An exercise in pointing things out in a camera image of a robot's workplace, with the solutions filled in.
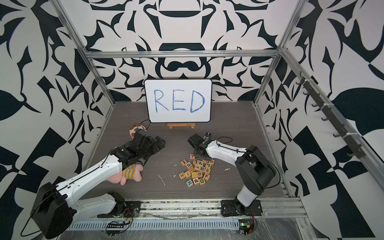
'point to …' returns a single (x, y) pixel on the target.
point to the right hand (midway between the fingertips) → (199, 152)
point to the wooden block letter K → (189, 183)
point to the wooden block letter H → (182, 175)
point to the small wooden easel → (192, 125)
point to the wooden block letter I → (187, 173)
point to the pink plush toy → (133, 172)
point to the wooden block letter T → (191, 156)
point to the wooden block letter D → (202, 181)
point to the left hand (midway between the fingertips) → (160, 142)
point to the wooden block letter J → (183, 162)
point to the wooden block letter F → (206, 176)
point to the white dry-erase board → (179, 100)
